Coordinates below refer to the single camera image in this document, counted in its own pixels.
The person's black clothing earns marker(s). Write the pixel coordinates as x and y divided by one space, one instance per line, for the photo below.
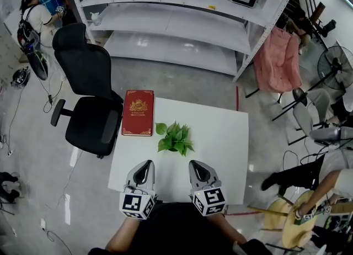
173 229

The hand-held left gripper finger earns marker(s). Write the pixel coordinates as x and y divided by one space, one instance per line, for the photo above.
132 175
151 175

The brown wooden post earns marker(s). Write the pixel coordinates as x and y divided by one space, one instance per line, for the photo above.
318 12

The black round device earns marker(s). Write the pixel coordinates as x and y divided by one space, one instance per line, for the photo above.
20 77

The white power strip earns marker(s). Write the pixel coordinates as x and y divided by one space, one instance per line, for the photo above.
43 224

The grey folding chair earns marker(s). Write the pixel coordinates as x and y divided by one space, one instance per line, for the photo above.
303 118
325 133

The person's right forearm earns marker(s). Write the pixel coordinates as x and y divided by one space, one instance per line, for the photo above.
227 230

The green potted plant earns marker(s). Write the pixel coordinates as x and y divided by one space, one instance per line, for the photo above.
175 139

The white metal shelving unit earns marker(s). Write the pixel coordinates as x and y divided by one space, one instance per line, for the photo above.
171 27

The small white figurine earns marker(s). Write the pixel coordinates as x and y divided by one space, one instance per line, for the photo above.
96 18

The pink folding armchair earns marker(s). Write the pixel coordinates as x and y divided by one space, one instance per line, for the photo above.
275 63

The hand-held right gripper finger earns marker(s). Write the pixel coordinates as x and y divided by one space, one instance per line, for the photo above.
193 176
210 174

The black office chair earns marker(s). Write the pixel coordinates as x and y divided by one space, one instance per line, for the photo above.
88 69

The dark green box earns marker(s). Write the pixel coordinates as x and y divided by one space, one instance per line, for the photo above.
302 219

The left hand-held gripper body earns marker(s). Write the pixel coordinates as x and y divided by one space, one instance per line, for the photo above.
135 204

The black standing fan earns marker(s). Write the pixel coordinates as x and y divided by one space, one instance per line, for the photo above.
335 66

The round wooden side table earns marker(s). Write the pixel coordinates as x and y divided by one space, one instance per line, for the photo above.
295 231

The light wooden stool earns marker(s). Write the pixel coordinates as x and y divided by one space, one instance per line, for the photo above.
275 211

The person's left forearm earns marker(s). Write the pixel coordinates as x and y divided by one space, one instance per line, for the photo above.
122 234

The red hardcover book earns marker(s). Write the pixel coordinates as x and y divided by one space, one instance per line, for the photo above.
138 113

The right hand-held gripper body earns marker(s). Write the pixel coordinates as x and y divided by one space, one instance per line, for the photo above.
209 200

